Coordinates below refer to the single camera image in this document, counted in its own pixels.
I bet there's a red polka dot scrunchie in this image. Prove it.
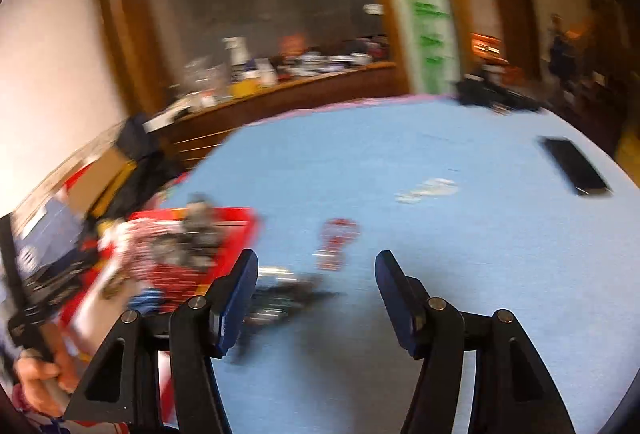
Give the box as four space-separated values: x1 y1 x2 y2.
143 261 217 302

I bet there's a black folded garment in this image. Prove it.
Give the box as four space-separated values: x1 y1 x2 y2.
454 74 541 112

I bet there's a red white tray box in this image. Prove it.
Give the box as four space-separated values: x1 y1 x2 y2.
65 202 258 433

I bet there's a brown cardboard box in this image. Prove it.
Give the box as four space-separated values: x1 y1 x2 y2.
67 146 137 217

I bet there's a red bead bracelet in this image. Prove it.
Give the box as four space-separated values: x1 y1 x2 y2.
313 217 362 273

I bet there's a red plaid scrunchie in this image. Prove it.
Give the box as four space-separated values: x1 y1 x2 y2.
112 218 166 278

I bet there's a person's left hand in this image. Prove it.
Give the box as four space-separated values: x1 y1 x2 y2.
14 322 79 418

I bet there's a black smartphone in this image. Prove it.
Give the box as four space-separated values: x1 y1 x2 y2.
539 137 611 197

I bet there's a grey metallic scrunchie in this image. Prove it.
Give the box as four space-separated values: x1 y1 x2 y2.
150 198 224 272

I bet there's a wooden counter ledge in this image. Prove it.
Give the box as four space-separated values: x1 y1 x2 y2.
152 61 409 170

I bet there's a white spray bottle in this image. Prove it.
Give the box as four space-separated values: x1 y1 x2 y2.
222 36 250 83

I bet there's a brown wooden door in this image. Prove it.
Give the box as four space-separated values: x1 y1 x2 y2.
495 0 541 81

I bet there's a small white pearl bracelet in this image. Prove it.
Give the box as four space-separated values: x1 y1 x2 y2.
394 177 460 206

